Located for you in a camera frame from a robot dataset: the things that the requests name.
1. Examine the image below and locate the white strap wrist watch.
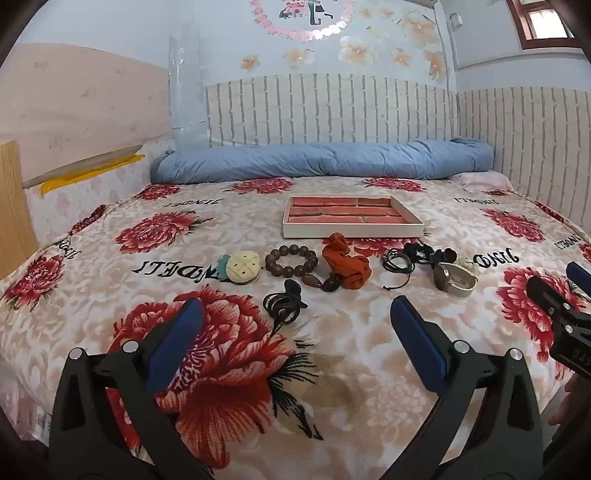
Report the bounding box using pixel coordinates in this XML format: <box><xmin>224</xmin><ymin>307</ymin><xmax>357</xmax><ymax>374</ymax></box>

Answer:
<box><xmin>433</xmin><ymin>259</ymin><xmax>480</xmax><ymax>298</ymax></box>

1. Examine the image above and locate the black cord bead necklace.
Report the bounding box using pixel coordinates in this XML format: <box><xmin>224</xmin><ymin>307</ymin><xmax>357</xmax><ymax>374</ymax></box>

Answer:
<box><xmin>380</xmin><ymin>247</ymin><xmax>417</xmax><ymax>291</ymax></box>

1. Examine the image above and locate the cream pineapple plush hair clip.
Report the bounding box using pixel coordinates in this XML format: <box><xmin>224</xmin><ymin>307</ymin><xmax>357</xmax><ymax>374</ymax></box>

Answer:
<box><xmin>215</xmin><ymin>250</ymin><xmax>262</xmax><ymax>285</ymax></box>

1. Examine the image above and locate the black claw hair clip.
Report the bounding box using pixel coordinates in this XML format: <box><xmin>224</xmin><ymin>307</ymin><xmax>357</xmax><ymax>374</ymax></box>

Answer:
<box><xmin>263</xmin><ymin>279</ymin><xmax>308</xmax><ymax>334</ymax></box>

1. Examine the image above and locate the orange fabric scrunchie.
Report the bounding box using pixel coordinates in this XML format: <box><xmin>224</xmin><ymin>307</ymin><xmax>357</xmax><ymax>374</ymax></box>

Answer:
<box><xmin>322</xmin><ymin>232</ymin><xmax>372</xmax><ymax>290</ymax></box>

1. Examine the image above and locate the brown wooden bead bracelet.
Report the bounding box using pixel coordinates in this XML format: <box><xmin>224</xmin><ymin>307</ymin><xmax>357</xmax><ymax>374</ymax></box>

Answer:
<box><xmin>264</xmin><ymin>244</ymin><xmax>346</xmax><ymax>293</ymax></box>

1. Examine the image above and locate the colourful beaded black hair clip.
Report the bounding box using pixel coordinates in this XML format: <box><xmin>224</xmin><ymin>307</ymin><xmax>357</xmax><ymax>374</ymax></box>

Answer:
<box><xmin>403</xmin><ymin>242</ymin><xmax>458</xmax><ymax>268</ymax></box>

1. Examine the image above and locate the brick pattern jewelry tray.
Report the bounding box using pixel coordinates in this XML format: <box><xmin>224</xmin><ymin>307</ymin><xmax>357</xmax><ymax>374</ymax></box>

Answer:
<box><xmin>283</xmin><ymin>195</ymin><xmax>426</xmax><ymax>239</ymax></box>

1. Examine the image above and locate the person's right hand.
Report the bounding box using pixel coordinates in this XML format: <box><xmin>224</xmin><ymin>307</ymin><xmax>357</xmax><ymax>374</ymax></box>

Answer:
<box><xmin>547</xmin><ymin>374</ymin><xmax>586</xmax><ymax>427</ymax></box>

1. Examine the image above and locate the blue rolled duvet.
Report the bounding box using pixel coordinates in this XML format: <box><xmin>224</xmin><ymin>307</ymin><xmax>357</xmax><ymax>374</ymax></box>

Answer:
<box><xmin>150</xmin><ymin>138</ymin><xmax>494</xmax><ymax>184</ymax></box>

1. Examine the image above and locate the floral red beige blanket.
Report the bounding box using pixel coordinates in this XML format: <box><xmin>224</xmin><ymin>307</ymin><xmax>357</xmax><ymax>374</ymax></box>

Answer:
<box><xmin>1</xmin><ymin>177</ymin><xmax>590</xmax><ymax>479</ymax></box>

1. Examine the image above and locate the yellow sheet edge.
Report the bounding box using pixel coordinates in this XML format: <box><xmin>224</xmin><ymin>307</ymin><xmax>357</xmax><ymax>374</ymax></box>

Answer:
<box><xmin>39</xmin><ymin>154</ymin><xmax>144</xmax><ymax>196</ymax></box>

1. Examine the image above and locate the red framed window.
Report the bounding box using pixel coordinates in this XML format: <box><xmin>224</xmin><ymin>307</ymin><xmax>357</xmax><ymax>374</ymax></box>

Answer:
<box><xmin>506</xmin><ymin>0</ymin><xmax>580</xmax><ymax>50</ymax></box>

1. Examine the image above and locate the wooden bed frame post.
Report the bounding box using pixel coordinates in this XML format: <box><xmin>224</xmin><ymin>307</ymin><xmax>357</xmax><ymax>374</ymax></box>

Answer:
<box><xmin>0</xmin><ymin>140</ymin><xmax>38</xmax><ymax>279</ymax></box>

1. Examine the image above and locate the clear plastic wall sheet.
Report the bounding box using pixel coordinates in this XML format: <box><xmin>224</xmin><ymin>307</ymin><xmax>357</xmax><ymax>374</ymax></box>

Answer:
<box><xmin>168</xmin><ymin>23</ymin><xmax>211</xmax><ymax>150</ymax></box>

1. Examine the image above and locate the pink circular wall decoration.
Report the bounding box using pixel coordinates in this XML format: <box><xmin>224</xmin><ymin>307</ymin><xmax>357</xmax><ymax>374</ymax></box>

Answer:
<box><xmin>249</xmin><ymin>0</ymin><xmax>355</xmax><ymax>42</ymax></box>

